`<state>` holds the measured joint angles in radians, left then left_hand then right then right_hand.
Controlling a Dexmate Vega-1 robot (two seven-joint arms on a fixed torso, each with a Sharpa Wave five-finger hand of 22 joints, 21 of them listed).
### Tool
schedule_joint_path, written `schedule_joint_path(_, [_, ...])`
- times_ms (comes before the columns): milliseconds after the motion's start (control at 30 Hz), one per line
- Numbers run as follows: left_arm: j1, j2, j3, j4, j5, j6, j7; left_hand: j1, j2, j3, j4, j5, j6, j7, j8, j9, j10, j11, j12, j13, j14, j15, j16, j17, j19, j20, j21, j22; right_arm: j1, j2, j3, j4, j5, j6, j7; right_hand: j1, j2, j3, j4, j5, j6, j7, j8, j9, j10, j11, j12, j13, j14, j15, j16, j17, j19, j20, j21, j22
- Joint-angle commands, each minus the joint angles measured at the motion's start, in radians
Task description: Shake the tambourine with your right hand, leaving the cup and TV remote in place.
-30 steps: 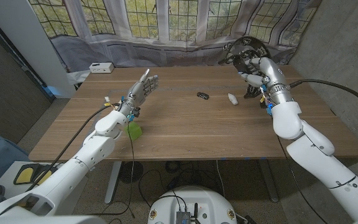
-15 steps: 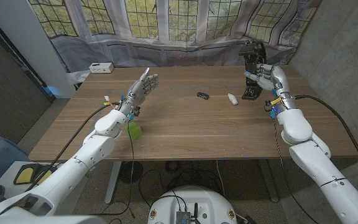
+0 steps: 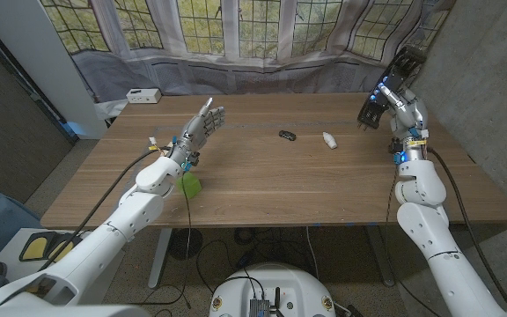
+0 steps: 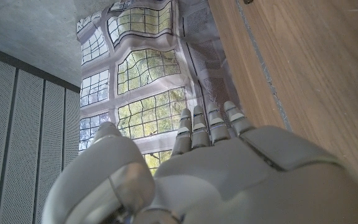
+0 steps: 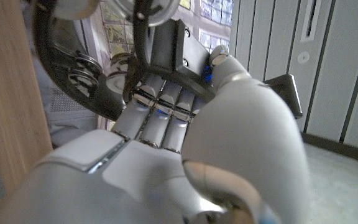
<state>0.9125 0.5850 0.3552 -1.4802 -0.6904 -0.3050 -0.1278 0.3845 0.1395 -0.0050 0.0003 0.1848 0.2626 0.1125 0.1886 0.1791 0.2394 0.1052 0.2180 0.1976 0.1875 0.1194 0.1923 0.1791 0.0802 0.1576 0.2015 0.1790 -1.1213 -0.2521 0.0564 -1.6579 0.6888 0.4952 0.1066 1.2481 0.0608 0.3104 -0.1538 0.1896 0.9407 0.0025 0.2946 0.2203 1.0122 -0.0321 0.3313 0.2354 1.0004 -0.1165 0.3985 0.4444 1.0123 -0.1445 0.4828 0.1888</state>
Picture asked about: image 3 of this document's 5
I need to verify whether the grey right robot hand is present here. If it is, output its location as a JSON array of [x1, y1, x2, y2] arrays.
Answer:
[[369, 81, 430, 142]]

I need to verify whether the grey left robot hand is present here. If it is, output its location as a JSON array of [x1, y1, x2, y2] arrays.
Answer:
[[172, 97, 227, 166]]

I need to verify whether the black half-moon tambourine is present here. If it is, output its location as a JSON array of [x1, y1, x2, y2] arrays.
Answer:
[[356, 43, 429, 130]]

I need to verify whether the white power strip box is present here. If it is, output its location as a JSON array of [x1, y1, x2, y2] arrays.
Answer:
[[126, 88, 163, 105]]

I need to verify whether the printed window backdrop cloth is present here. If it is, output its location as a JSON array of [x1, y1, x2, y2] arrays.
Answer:
[[40, 0, 458, 121]]

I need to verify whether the small white bottle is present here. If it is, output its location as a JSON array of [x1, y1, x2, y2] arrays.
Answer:
[[322, 131, 339, 151]]

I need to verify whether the round black floor fan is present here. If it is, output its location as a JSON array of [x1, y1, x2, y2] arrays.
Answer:
[[168, 227, 204, 261]]

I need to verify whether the white table leg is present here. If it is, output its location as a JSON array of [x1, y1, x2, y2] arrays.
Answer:
[[147, 227, 175, 290]]

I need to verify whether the white robot torso base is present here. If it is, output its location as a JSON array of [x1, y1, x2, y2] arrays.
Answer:
[[209, 262, 337, 317]]

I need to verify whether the white pillar panel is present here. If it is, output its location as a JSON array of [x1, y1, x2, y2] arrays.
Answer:
[[0, 0, 108, 140]]

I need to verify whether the yellow black foot pedal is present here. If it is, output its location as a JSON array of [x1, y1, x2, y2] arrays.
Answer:
[[47, 237, 88, 265], [18, 232, 59, 262]]

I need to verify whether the small grey electronics box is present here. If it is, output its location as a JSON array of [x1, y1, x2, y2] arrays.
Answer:
[[248, 298, 271, 317]]

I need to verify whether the blue grey fabric seat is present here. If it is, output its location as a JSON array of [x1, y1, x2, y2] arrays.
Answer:
[[0, 189, 43, 265]]

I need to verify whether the white low platform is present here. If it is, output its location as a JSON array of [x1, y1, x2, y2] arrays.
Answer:
[[0, 227, 125, 305]]

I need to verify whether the thin black wire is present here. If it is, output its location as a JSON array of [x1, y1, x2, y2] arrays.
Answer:
[[125, 173, 193, 307], [383, 169, 444, 317]]

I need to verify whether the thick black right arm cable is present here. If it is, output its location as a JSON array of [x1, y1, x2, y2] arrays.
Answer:
[[427, 147, 507, 309]]

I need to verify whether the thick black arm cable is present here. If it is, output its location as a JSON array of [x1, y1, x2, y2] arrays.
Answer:
[[37, 147, 171, 273], [427, 147, 507, 309]]

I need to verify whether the black floor cable bundle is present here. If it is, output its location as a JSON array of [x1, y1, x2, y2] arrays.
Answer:
[[195, 226, 320, 291]]

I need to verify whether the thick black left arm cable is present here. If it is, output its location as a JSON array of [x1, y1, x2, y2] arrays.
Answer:
[[37, 147, 171, 273]]

